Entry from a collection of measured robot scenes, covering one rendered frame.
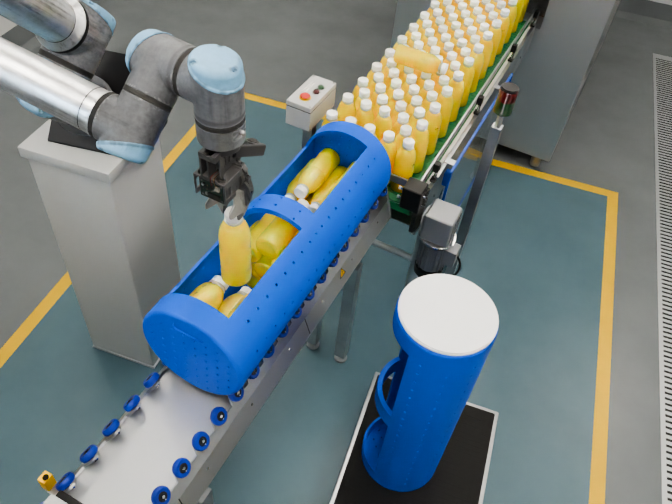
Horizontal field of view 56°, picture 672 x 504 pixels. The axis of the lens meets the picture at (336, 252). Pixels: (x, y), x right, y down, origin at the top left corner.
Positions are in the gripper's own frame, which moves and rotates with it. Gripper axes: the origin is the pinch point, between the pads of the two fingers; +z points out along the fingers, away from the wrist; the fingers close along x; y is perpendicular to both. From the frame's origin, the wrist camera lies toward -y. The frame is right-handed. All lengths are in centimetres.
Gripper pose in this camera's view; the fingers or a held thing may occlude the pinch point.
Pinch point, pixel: (233, 209)
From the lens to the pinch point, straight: 135.7
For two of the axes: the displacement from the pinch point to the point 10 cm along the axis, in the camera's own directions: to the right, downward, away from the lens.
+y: -4.5, 6.4, -6.2
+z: -0.8, 6.6, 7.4
